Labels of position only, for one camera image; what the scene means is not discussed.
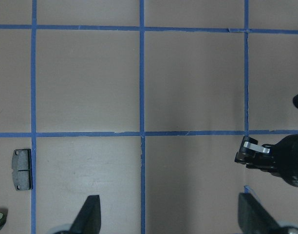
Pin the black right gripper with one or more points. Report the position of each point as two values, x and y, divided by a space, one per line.
280 159

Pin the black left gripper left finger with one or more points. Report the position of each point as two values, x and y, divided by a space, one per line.
87 221

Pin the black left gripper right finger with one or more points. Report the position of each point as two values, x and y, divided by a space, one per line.
254 219

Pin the dark grey brake pad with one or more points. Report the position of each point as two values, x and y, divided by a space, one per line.
22 170

